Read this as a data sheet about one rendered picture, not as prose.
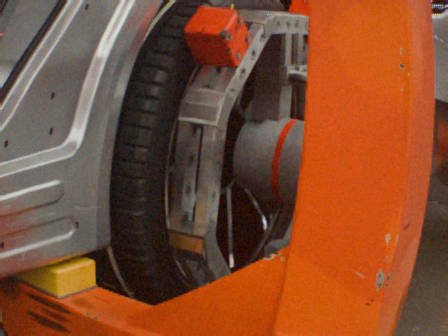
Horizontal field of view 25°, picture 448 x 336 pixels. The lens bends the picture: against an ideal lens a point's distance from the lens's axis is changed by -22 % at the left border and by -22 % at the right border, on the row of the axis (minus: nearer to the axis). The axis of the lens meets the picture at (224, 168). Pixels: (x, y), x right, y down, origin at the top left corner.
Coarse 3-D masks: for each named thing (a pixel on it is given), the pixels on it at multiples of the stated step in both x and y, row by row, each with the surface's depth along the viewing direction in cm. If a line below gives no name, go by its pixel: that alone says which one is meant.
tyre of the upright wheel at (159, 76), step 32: (192, 0) 191; (224, 0) 193; (256, 0) 205; (160, 32) 185; (160, 64) 182; (192, 64) 188; (128, 96) 183; (160, 96) 181; (128, 128) 181; (160, 128) 183; (128, 160) 181; (160, 160) 185; (128, 192) 182; (160, 192) 186; (128, 224) 183; (160, 224) 188; (96, 256) 192; (128, 256) 187; (160, 256) 190; (256, 256) 226; (128, 288) 195; (160, 288) 192; (192, 288) 203
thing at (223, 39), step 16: (208, 16) 180; (224, 16) 180; (240, 16) 181; (192, 32) 179; (208, 32) 178; (224, 32) 177; (240, 32) 182; (192, 48) 183; (208, 48) 181; (224, 48) 180; (240, 48) 183; (208, 64) 185; (224, 64) 183
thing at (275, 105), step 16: (272, 48) 201; (256, 64) 203; (272, 64) 201; (256, 80) 203; (272, 80) 202; (256, 96) 204; (272, 96) 202; (288, 96) 205; (256, 112) 204; (272, 112) 203; (288, 112) 206
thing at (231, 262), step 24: (192, 72) 189; (240, 96) 211; (240, 120) 214; (168, 144) 187; (168, 168) 188; (240, 192) 221; (168, 216) 191; (192, 216) 233; (240, 216) 231; (264, 216) 229; (168, 240) 192; (216, 240) 228; (240, 240) 227; (264, 240) 227; (240, 264) 221
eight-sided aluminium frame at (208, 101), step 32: (256, 32) 188; (192, 96) 182; (224, 96) 181; (192, 128) 183; (224, 128) 182; (192, 160) 186; (192, 192) 187; (192, 224) 186; (288, 224) 226; (192, 256) 186
